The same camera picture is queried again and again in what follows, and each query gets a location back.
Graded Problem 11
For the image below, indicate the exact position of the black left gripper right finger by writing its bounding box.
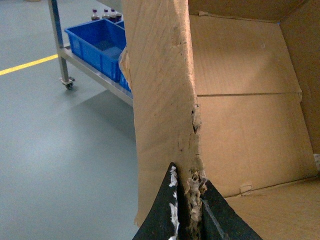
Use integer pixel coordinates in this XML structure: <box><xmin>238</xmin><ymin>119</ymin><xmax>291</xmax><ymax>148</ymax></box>
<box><xmin>200</xmin><ymin>181</ymin><xmax>261</xmax><ymax>240</ymax></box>

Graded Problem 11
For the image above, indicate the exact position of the blue plastic bin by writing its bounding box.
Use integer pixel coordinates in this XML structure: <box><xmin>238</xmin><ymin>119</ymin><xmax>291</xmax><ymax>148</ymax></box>
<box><xmin>64</xmin><ymin>19</ymin><xmax>127</xmax><ymax>83</ymax></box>

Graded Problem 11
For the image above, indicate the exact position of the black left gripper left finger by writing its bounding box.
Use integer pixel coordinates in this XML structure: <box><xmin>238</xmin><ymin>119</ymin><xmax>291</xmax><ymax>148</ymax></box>
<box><xmin>133</xmin><ymin>162</ymin><xmax>179</xmax><ymax>240</ymax></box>

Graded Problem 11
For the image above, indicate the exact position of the purple drink bottle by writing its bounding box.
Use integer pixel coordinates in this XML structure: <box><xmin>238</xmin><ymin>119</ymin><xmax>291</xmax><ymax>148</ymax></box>
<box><xmin>101</xmin><ymin>8</ymin><xmax>110</xmax><ymax>20</ymax></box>
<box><xmin>91</xmin><ymin>8</ymin><xmax>100</xmax><ymax>21</ymax></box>
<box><xmin>109</xmin><ymin>8</ymin><xmax>123</xmax><ymax>23</ymax></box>

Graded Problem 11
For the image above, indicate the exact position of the stainless steel shelf cart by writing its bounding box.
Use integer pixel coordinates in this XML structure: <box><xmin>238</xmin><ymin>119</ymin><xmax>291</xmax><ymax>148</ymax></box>
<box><xmin>48</xmin><ymin>0</ymin><xmax>133</xmax><ymax>106</ymax></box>

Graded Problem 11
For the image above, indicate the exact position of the brown cardboard box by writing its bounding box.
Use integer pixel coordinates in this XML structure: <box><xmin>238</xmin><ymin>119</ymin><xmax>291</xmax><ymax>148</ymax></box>
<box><xmin>120</xmin><ymin>0</ymin><xmax>320</xmax><ymax>240</ymax></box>

